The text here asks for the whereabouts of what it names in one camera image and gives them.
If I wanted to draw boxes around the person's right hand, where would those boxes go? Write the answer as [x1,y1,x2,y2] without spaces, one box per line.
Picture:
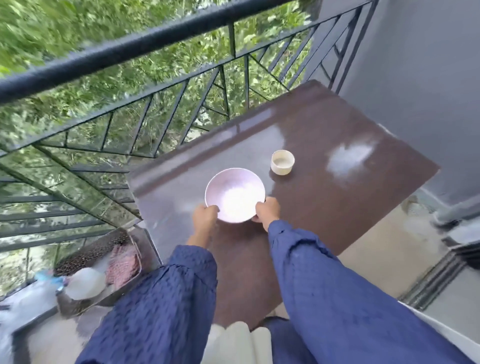
[251,196,281,232]

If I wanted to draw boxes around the person's left hand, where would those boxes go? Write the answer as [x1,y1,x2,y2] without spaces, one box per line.
[193,204,220,248]

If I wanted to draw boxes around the pale pink bowl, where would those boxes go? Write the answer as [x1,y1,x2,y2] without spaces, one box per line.
[205,168,266,224]

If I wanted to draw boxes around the person's left forearm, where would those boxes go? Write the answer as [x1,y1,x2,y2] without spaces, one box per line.
[76,235,218,364]

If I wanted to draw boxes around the person's right forearm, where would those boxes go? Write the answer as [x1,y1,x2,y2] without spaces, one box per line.
[266,219,477,364]

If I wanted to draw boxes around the small cream cup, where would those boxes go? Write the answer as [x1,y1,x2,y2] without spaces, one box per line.
[271,149,295,176]

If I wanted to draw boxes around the red checkered cloth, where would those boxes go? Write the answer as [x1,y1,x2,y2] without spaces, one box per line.
[105,243,140,289]

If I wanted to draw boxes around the black metal balcony railing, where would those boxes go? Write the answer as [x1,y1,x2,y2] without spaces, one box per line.
[0,0,379,253]

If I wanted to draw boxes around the white chair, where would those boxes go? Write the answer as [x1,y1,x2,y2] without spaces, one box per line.
[200,321,274,364]

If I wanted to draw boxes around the white plastic jug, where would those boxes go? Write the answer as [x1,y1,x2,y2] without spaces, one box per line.
[65,267,107,301]

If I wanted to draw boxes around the blue plastic item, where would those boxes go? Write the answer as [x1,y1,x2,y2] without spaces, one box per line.
[35,269,66,291]

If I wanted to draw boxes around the grey drain pipe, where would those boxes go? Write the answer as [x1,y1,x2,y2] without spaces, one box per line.
[433,200,480,227]

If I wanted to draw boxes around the metal wire basket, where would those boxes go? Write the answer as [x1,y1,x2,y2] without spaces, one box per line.
[54,229,143,319]

